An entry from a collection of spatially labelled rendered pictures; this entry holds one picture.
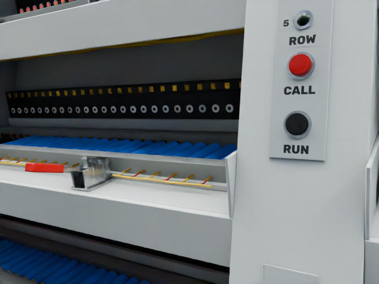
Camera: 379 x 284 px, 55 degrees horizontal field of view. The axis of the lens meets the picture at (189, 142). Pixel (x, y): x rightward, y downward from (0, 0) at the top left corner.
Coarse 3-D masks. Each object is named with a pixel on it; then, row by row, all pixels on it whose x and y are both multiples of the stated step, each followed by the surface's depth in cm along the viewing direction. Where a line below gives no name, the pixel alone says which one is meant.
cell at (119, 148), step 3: (132, 141) 50; (135, 141) 50; (138, 141) 51; (141, 141) 51; (123, 144) 49; (126, 144) 49; (129, 144) 49; (132, 144) 49; (135, 144) 50; (117, 147) 48; (120, 147) 48; (123, 147) 48; (126, 147) 48; (129, 147) 49; (108, 150) 46; (111, 150) 46; (114, 150) 47; (117, 150) 47; (120, 150) 47
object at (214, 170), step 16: (0, 144) 55; (0, 160) 51; (16, 160) 51; (32, 160) 49; (48, 160) 48; (64, 160) 46; (80, 160) 45; (112, 160) 42; (128, 160) 40; (144, 160) 39; (160, 160) 38; (176, 160) 38; (192, 160) 37; (208, 160) 36; (224, 160) 36; (128, 176) 39; (176, 176) 38; (192, 176) 36; (208, 176) 36; (224, 176) 35
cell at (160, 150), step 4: (168, 144) 47; (172, 144) 47; (176, 144) 47; (156, 148) 45; (160, 148) 45; (164, 148) 45; (168, 148) 46; (148, 152) 43; (152, 152) 44; (156, 152) 44; (160, 152) 44
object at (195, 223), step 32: (128, 128) 57; (160, 128) 54; (192, 128) 51; (224, 128) 49; (0, 192) 45; (32, 192) 42; (64, 192) 39; (96, 192) 38; (128, 192) 37; (160, 192) 36; (192, 192) 35; (224, 192) 34; (64, 224) 40; (96, 224) 37; (128, 224) 35; (160, 224) 33; (192, 224) 31; (224, 224) 29; (192, 256) 32; (224, 256) 30
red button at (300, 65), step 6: (300, 54) 26; (294, 60) 26; (300, 60) 26; (306, 60) 26; (294, 66) 26; (300, 66) 26; (306, 66) 26; (294, 72) 26; (300, 72) 26; (306, 72) 26
